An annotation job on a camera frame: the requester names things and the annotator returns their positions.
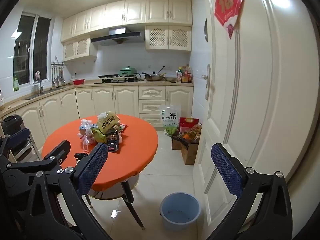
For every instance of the hanging kitchen utensils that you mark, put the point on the hanging kitchen utensils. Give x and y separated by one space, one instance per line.
58 75

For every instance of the dark brown snack packet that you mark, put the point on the dark brown snack packet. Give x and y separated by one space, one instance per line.
112 137

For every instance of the black range hood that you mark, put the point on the black range hood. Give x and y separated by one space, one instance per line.
117 36

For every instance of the round table with orange cover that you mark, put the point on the round table with orange cover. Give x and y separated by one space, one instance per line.
140 142

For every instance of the dark kitchen window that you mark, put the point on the dark kitchen window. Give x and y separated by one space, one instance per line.
40 47

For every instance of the green electric pot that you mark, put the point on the green electric pot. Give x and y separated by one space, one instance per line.
127 72

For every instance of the blue white milk carton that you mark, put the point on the blue white milk carton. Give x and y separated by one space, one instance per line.
83 130

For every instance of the red gift bag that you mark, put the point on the red gift bag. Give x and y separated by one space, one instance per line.
188 123

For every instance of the green plastic bag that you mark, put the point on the green plastic bag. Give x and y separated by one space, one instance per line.
170 130

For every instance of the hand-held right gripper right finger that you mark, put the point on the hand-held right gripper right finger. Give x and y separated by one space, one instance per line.
227 170

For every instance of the black red snack packet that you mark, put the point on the black red snack packet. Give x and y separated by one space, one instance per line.
113 147

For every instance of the black kitchen appliance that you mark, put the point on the black kitchen appliance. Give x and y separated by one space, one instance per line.
11 123

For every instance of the pinkish clear plastic bag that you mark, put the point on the pinkish clear plastic bag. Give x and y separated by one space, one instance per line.
86 140

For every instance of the yellow snack packet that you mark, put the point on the yellow snack packet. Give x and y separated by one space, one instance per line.
107 125

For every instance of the group of condiment bottles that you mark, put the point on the group of condiment bottles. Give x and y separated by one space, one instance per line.
185 76

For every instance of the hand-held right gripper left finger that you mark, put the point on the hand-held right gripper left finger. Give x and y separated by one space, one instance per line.
92 168

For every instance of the metal faucet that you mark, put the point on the metal faucet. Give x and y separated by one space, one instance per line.
40 86

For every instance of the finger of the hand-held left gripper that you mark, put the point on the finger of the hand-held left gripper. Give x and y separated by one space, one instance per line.
58 151
18 137

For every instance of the cream cabinets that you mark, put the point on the cream cabinets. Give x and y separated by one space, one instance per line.
125 100
130 12

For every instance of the large cardboard box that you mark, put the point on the large cardboard box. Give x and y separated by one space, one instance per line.
190 155

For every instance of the steel wok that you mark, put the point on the steel wok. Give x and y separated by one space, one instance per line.
153 77

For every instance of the blue plastic bucket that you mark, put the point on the blue plastic bucket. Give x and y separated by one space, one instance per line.
180 208

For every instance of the black gas stove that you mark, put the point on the black gas stove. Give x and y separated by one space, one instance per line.
116 80

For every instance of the red door poster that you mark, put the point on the red door poster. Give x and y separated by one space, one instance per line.
227 5

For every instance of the cream upper cabinets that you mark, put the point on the cream upper cabinets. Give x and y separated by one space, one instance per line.
130 12

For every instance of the white rice bag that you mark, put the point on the white rice bag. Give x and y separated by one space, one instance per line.
170 117

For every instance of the small cardboard box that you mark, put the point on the small cardboard box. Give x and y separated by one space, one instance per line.
176 143

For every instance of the white panelled door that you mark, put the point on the white panelled door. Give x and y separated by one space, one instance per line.
262 80

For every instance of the green snack packet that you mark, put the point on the green snack packet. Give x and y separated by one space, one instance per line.
100 136

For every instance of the black griddle pan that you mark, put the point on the black griddle pan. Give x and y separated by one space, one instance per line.
108 75

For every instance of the red basin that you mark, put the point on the red basin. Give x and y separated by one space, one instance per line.
78 81

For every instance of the green dish soap bottle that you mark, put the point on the green dish soap bottle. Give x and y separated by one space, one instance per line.
15 83

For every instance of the cream lower cabinets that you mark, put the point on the cream lower cabinets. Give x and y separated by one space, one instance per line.
125 100

